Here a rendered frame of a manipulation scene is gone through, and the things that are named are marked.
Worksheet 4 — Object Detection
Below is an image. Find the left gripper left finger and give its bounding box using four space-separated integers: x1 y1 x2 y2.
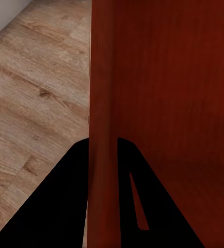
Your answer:
0 138 89 248

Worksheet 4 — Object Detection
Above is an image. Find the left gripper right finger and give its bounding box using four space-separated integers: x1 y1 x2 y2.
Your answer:
118 137 205 248

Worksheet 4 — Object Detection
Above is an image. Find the storage box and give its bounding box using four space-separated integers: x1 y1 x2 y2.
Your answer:
87 0 224 248

